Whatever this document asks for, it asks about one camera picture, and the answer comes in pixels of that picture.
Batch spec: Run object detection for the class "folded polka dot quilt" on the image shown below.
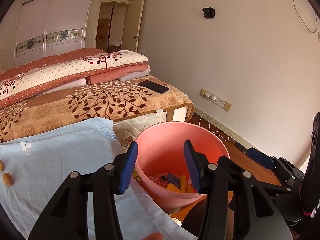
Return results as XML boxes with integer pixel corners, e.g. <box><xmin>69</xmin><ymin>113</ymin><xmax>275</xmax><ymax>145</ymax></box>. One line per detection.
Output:
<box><xmin>1</xmin><ymin>48</ymin><xmax>148</xmax><ymax>108</ymax></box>

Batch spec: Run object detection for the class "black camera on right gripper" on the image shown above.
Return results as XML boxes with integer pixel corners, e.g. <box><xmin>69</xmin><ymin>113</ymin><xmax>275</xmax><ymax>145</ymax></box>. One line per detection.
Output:
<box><xmin>300</xmin><ymin>113</ymin><xmax>319</xmax><ymax>215</ymax></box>

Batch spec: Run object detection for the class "left hand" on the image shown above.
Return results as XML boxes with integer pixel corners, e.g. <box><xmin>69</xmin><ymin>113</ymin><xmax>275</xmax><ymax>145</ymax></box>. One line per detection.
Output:
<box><xmin>143</xmin><ymin>232</ymin><xmax>164</xmax><ymax>240</ymax></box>

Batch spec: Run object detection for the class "white charging cable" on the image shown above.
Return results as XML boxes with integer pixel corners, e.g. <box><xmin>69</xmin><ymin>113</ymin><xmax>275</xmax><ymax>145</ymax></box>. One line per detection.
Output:
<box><xmin>198</xmin><ymin>93</ymin><xmax>230</xmax><ymax>143</ymax></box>

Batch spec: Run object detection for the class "black smartphone on bed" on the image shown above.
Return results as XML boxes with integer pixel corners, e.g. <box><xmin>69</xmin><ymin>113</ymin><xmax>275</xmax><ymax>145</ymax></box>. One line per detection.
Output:
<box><xmin>139</xmin><ymin>80</ymin><xmax>169</xmax><ymax>94</ymax></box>

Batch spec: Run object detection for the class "pink plastic trash bucket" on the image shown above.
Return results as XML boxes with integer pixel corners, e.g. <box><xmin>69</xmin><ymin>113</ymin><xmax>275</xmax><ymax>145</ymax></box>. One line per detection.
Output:
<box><xmin>135</xmin><ymin>121</ymin><xmax>229</xmax><ymax>213</ymax></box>

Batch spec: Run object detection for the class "cream bedroom door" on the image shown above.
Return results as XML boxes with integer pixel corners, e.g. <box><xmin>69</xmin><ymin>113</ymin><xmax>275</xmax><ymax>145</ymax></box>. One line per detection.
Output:
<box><xmin>121</xmin><ymin>0</ymin><xmax>145</xmax><ymax>51</ymax></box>

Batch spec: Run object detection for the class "black phone on floor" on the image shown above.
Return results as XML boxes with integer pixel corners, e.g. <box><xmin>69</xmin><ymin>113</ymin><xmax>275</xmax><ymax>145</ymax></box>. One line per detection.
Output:
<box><xmin>234</xmin><ymin>141</ymin><xmax>248</xmax><ymax>155</ymax></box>

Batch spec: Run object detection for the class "light blue floral cloth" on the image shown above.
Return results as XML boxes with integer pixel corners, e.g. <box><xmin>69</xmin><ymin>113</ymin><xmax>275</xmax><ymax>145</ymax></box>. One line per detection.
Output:
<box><xmin>1</xmin><ymin>118</ymin><xmax>194</xmax><ymax>239</ymax></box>

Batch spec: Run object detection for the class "walnut far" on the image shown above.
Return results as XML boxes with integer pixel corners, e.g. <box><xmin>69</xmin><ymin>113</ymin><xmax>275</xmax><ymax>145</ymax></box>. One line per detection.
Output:
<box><xmin>0</xmin><ymin>160</ymin><xmax>4</xmax><ymax>172</ymax></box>

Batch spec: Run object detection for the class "walnut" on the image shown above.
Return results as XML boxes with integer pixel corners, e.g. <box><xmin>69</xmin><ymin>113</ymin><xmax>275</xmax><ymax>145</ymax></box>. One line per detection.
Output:
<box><xmin>2</xmin><ymin>173</ymin><xmax>14</xmax><ymax>186</ymax></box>
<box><xmin>0</xmin><ymin>160</ymin><xmax>4</xmax><ymax>172</ymax></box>

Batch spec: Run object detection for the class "brown floral bed blanket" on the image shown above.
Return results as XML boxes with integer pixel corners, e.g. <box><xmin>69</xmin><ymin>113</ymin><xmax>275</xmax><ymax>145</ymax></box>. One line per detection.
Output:
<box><xmin>1</xmin><ymin>75</ymin><xmax>194</xmax><ymax>142</ymax></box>

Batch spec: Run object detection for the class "wall power outlet strip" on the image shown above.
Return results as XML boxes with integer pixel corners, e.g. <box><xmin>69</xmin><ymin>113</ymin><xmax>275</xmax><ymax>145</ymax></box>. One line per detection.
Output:
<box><xmin>200</xmin><ymin>88</ymin><xmax>232</xmax><ymax>112</ymax></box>

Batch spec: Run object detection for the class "white sliding wardrobe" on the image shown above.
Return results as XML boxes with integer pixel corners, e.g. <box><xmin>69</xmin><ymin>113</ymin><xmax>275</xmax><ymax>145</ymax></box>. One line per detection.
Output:
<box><xmin>14</xmin><ymin>0</ymin><xmax>151</xmax><ymax>67</ymax></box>

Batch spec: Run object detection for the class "folded pink blanket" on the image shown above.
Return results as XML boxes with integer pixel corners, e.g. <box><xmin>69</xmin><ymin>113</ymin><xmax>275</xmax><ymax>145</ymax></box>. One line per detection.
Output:
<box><xmin>86</xmin><ymin>64</ymin><xmax>151</xmax><ymax>85</ymax></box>

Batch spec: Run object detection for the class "black wall mounted device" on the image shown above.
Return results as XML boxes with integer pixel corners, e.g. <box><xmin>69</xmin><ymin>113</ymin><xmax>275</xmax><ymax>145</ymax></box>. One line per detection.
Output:
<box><xmin>202</xmin><ymin>7</ymin><xmax>215</xmax><ymax>18</ymax></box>

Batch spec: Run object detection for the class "walnut near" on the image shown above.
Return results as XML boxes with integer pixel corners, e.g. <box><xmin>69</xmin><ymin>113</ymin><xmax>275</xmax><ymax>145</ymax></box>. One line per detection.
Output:
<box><xmin>2</xmin><ymin>173</ymin><xmax>14</xmax><ymax>186</ymax></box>

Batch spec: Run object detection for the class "wall cable upper right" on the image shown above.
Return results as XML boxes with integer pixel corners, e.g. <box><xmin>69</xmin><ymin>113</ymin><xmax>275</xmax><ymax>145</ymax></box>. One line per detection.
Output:
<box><xmin>287</xmin><ymin>0</ymin><xmax>318</xmax><ymax>34</ymax></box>

